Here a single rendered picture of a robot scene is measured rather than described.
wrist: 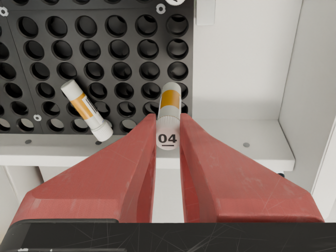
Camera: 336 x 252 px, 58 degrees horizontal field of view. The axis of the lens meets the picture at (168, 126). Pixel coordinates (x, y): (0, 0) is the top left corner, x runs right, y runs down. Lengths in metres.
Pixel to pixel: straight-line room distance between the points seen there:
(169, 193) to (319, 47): 0.31
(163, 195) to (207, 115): 0.21
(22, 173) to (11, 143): 0.19
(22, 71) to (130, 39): 0.08
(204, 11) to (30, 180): 0.37
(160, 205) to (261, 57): 0.30
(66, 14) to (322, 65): 0.16
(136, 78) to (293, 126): 0.13
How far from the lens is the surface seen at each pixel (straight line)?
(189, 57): 0.19
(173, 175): 0.44
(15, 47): 0.22
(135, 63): 0.20
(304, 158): 0.24
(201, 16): 0.24
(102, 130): 0.21
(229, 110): 0.28
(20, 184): 0.48
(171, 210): 0.49
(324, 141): 0.21
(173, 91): 0.16
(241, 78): 0.27
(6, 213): 0.46
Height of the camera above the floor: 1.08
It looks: 56 degrees down
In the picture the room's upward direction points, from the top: 173 degrees counter-clockwise
